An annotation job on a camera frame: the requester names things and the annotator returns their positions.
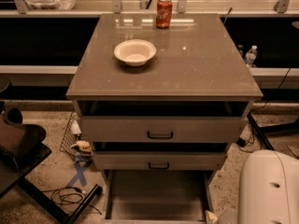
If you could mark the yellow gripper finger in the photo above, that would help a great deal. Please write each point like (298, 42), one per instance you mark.
(211, 218)

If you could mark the grey drawer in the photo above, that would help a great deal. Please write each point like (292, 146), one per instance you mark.
(136, 160)
(156, 197)
(162, 129)

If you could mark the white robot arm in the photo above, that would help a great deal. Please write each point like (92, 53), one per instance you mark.
(268, 191)

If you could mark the grey top drawer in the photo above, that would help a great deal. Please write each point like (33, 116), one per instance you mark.
(162, 129)

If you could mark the black stand leg left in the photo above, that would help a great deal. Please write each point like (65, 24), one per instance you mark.
(53, 208)

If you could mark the blue tape cross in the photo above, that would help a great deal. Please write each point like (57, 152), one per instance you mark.
(80, 167)

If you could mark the clear water bottle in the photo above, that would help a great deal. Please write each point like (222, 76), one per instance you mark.
(250, 56)

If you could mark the black stand leg right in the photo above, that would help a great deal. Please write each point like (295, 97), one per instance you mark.
(281, 129)

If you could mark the black stand leg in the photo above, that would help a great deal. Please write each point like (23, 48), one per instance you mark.
(281, 129)
(53, 208)

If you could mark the grey middle drawer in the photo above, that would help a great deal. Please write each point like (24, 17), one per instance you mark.
(136, 160)

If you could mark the white paper bowl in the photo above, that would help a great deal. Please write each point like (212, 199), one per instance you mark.
(135, 52)

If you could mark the orange soda can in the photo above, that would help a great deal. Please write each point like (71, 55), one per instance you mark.
(164, 13)

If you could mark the brown chair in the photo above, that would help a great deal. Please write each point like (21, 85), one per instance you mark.
(21, 149)

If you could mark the wire mesh basket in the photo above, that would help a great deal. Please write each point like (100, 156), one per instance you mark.
(70, 137)

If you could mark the grey drawer cabinet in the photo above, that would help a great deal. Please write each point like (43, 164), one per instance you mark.
(196, 72)

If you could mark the grey bottom drawer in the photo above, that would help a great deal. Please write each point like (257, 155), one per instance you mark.
(156, 197)

